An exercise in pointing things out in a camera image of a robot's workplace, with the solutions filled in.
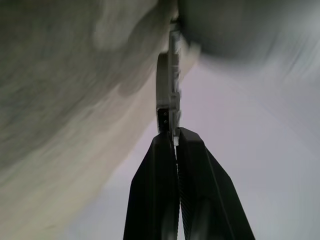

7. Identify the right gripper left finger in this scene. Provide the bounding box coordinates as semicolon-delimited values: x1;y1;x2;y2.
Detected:
122;130;181;240

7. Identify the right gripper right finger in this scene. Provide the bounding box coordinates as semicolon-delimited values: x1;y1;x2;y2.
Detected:
175;126;256;240

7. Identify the small grey gear plate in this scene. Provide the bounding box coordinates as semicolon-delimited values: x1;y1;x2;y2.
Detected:
168;21;183;147

